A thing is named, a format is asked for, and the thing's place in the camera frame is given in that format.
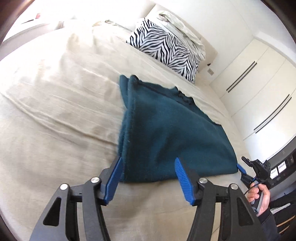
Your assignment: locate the person's right hand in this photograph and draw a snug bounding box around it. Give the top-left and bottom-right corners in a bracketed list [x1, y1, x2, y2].
[247, 182, 270, 217]

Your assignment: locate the zebra print pillow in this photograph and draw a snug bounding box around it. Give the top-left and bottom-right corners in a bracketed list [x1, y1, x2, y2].
[126, 18, 201, 83]

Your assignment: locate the beige bed sheet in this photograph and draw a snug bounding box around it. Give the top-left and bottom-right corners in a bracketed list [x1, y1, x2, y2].
[1, 24, 249, 240]

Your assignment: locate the black shelf with boxes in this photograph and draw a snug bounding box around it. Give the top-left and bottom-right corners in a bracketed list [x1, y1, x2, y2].
[266, 150, 295, 189]

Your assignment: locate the crumpled white blanket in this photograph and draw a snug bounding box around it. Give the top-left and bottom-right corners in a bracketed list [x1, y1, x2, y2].
[159, 11, 206, 61]

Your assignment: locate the white wardrobe with black handles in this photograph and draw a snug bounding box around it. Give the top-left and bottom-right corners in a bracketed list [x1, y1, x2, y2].
[210, 39, 295, 161]

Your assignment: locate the dark teal knit sweater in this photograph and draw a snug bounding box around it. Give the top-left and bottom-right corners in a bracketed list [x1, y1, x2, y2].
[118, 75, 237, 183]

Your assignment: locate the wall socket plate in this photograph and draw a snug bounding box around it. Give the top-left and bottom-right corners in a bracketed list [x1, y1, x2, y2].
[207, 68, 214, 76]

